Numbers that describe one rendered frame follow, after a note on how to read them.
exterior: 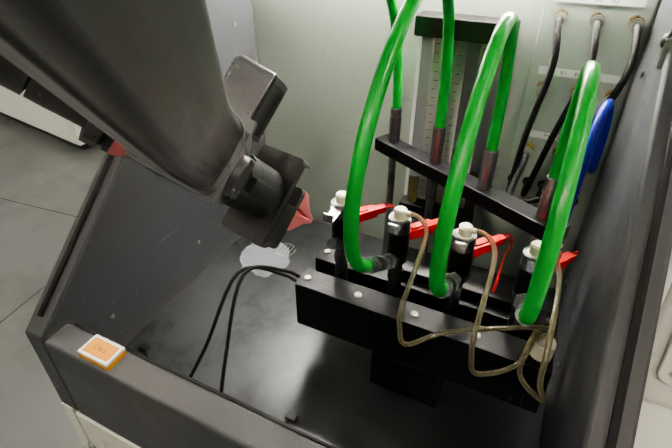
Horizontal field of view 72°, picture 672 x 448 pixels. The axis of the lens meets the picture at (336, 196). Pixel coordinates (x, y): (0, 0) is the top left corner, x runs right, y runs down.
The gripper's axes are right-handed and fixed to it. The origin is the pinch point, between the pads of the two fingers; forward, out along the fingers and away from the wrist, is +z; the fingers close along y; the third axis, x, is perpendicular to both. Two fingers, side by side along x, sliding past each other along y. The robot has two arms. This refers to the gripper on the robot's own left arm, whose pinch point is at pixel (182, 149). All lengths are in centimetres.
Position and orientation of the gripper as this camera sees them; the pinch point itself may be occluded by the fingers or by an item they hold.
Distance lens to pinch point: 52.8
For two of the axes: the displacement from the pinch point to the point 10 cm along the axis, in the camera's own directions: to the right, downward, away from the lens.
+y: -4.2, -3.0, 8.6
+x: -5.4, 8.4, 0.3
